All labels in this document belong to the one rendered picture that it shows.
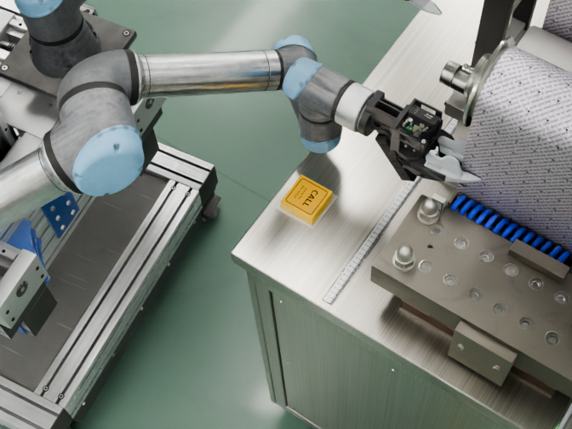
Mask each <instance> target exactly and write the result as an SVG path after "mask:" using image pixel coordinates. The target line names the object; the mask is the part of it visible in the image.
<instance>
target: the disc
mask: <svg viewBox="0 0 572 429"><path fill-rule="evenodd" d="M514 44H515V40H514V37H512V36H509V37H506V38H505V39H504V40H503V41H502V42H501V43H500V44H499V45H498V47H497V48H496V49H495V51H494V52H493V54H492V55H491V56H490V57H489V60H488V61H487V63H486V64H485V66H484V68H483V69H482V71H481V73H480V75H479V77H478V80H477V81H476V83H475V85H474V87H473V89H472V92H471V94H470V97H469V99H468V102H467V103H466V108H465V111H464V115H463V124H464V126H466V127H468V126H471V122H472V116H471V111H472V105H473V102H474V100H475V97H476V95H477V92H478V90H479V88H480V86H481V83H482V81H483V80H484V78H485V76H486V74H487V72H488V70H489V68H490V67H491V66H492V64H493V63H494V61H495V59H496V58H497V57H498V55H499V54H500V53H501V51H502V50H503V49H505V48H507V47H508V48H509V47H511V46H512V45H513V46H514Z"/></svg>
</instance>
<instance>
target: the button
mask: <svg viewBox="0 0 572 429"><path fill-rule="evenodd" d="M332 198H333V192H332V191H331V190H329V189H327V188H325V187H323V186H321V185H319V184H318V183H316V182H315V181H313V180H310V179H309V178H307V177H305V176H304V175H301V176H300V178H299V179H298V180H297V181H296V182H295V183H294V185H293V186H292V187H291V188H290V190H289V191H288V193H287V194H286V195H285V196H284V198H283V199H282V201H281V207H282V208H283V209H285V210H287V211H289V212H290V213H291V214H293V215H295V216H297V217H299V218H300V219H302V220H304V221H305V222H307V223H309V224H311V225H313V224H314V222H315V221H316V220H317V218H318V217H319V215H320V214H321V213H322V212H323V211H324V209H325V208H326V207H327V205H328V204H329V202H330V201H331V200H332Z"/></svg>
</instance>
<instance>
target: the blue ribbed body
mask: <svg viewBox="0 0 572 429"><path fill-rule="evenodd" d="M457 208H458V209H459V212H458V214H460V215H464V214H465V213H467V216H466V217H467V218H468V219H469V220H472V219H473V218H474V217H476V219H475V222H476V223H478V224H479V225H481V223H482V222H484V224H483V227H485V228H487V229H489V228H490V227H491V226H492V227H493V228H492V232H494V233H496V234H498V232H499V231H501V234H500V235H501V236H502V237H503V238H507V237H508V236H510V237H509V241H511V242H512V243H514V241H515V239H516V238H517V239H519V240H520V241H522V242H524V243H526V244H528V245H530V246H531V247H533V248H535V249H538V250H539V251H541V252H542V253H544V254H546V255H549V256H551V257H552V258H554V259H555V260H558V261H560V262H562V263H564V264H565V265H566V266H569V267H570V268H571V267H572V260H571V258H572V253H571V252H570V251H568V250H567V251H565V252H564V253H563V248H562V247H561V246H557V247H556V248H554V244H553V242H552V241H548V242H547V243H545V238H544V237H538V238H536V234H535V233H534V232H530V233H528V230H527V228H525V227H521V228H520V229H519V226H518V223H516V222H513V223H511V222H510V220H509V219H508V218H504V219H501V215H500V214H494V215H493V210H492V209H486V210H484V206H483V205H482V204H479V205H476V202H475V201H474V200H469V201H468V199H467V196H465V195H463V196H460V197H458V198H456V199H455V200H454V202H453V204H452V206H451V207H450V209H452V210H454V211H456V210H457ZM510 224H511V225H510Z"/></svg>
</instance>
